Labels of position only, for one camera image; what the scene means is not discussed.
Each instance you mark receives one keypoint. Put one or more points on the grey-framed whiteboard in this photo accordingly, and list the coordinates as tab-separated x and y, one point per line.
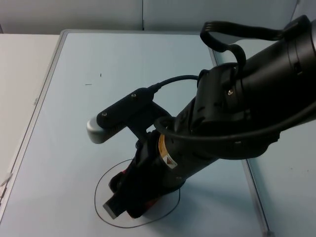
74	111

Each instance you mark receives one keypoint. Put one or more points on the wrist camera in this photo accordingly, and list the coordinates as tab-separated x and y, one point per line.
118	111

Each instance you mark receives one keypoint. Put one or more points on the red cube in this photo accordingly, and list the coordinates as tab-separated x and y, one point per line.
150	203

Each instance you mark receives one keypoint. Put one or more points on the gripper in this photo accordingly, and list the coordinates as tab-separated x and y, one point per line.
145	177

